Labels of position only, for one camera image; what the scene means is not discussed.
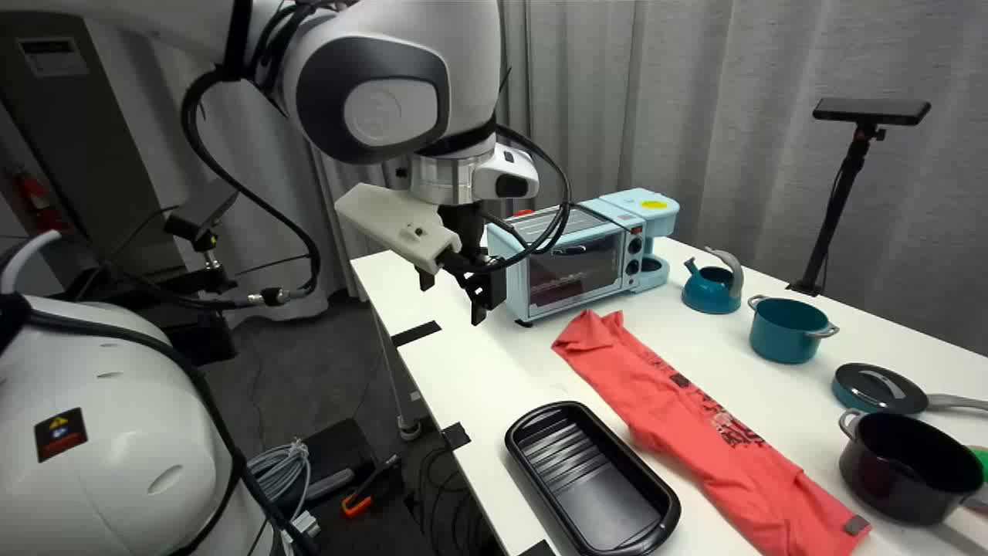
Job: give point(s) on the small teal pan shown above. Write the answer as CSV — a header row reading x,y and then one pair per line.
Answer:
x,y
879,390

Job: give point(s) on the black ridged tray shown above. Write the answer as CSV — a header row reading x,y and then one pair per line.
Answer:
x,y
591,480

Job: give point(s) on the black camera tripod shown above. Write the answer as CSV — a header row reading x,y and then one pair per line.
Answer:
x,y
838,196

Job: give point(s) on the black clamp bracket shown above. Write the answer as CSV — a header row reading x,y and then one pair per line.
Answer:
x,y
196,236

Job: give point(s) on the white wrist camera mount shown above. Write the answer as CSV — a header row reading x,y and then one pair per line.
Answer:
x,y
389,219

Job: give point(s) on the long black tape strip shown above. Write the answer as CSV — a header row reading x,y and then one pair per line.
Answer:
x,y
415,333

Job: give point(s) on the small black tape square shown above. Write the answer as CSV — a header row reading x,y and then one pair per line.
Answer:
x,y
459,436

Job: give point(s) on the teal pot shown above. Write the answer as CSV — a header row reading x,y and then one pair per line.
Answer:
x,y
787,333

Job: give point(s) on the grey equipment cabinet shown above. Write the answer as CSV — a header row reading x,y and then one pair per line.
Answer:
x,y
80,133

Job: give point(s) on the black pot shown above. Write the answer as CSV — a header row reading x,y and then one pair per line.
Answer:
x,y
904,475

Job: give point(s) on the red shirt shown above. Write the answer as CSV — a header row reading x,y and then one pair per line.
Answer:
x,y
697,435

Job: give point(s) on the light blue toaster oven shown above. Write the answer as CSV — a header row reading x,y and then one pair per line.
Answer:
x,y
575,274

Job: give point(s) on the grey curtain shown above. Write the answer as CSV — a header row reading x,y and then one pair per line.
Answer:
x,y
720,103

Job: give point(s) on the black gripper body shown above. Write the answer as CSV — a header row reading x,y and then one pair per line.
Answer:
x,y
467,242

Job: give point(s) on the teal toy teapot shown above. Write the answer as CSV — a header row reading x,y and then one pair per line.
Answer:
x,y
711,293

